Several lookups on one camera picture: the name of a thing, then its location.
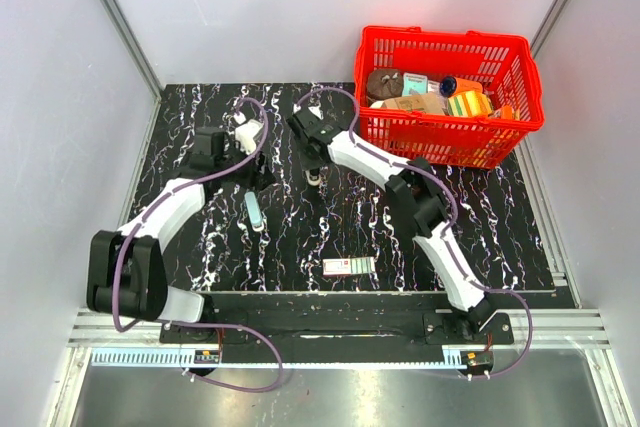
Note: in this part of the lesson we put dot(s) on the black marble pattern mat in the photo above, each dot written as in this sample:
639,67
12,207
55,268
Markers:
346,216

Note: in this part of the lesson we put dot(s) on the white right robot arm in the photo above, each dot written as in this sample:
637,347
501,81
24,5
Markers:
420,206

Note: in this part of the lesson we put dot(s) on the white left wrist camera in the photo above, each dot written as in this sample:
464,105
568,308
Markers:
247,133

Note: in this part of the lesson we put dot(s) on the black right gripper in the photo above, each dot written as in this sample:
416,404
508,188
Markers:
305,163

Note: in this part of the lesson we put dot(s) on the red staple box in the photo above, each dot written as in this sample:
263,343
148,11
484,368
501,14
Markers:
348,266

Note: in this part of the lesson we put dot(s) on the green yellow striped box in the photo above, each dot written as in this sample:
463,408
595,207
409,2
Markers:
470,104

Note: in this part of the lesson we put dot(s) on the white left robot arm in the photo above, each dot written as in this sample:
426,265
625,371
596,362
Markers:
126,273

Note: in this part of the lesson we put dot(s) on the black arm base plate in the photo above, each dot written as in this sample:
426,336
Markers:
330,322

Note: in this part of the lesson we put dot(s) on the cream metal stapler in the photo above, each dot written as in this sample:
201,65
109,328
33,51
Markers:
313,177

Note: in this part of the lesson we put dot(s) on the orange packet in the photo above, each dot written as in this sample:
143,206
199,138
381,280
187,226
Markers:
506,112

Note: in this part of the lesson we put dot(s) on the aluminium frame rail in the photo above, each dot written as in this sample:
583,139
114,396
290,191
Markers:
421,344

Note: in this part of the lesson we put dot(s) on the brown cardboard box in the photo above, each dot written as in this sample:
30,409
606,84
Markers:
428,103

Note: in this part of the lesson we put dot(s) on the blue cap bottle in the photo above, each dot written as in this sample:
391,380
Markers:
451,86

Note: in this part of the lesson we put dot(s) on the teal white small box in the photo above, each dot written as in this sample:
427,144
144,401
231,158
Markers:
414,84

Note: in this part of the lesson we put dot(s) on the brown round bun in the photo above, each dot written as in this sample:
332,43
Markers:
384,83

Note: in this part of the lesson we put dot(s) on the red plastic shopping basket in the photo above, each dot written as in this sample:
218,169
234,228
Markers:
502,63

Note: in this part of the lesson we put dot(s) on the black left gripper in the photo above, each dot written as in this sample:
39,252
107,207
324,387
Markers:
259,175

